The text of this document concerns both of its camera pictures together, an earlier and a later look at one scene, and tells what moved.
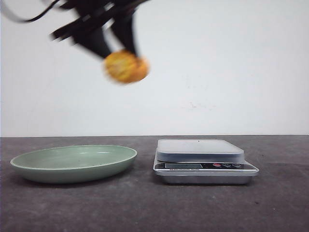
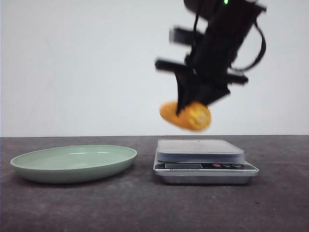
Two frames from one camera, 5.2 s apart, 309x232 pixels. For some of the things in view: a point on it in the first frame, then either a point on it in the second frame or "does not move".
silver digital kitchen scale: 203,162 does not move
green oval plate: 73,164 does not move
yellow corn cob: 125,66 to 195,116
